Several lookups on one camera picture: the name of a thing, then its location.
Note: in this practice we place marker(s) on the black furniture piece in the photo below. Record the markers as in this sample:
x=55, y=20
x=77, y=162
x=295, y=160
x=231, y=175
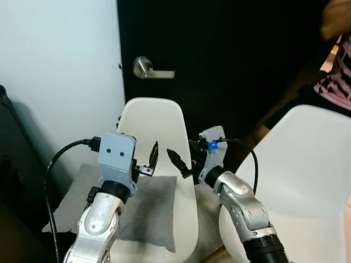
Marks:
x=16, y=164

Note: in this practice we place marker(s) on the white chair with grey cushion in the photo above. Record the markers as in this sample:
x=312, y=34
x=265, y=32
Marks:
x=153, y=120

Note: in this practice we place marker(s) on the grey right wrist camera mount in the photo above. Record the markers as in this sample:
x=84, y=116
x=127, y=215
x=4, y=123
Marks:
x=213, y=159

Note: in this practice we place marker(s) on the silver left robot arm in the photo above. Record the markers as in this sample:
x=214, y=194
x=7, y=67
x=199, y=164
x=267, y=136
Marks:
x=98, y=219

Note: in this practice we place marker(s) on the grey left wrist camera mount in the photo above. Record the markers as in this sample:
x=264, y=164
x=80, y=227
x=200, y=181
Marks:
x=116, y=156

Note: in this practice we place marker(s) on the person in pink patterned top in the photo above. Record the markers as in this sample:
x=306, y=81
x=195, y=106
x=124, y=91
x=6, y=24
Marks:
x=337, y=82

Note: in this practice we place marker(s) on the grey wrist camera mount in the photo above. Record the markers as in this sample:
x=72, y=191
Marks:
x=213, y=159
x=116, y=156

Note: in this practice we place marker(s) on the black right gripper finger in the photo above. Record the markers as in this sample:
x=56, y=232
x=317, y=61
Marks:
x=177, y=159

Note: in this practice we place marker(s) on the white plastic chair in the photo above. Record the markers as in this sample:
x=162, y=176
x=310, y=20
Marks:
x=307, y=175

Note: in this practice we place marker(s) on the grey seat cushion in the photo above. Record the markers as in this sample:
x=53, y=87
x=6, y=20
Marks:
x=153, y=213

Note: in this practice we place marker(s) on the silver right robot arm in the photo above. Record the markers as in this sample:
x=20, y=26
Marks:
x=241, y=208

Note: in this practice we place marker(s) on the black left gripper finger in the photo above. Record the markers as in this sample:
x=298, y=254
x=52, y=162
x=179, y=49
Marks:
x=154, y=154

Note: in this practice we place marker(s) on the black door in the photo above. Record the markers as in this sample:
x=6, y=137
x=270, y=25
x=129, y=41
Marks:
x=230, y=55

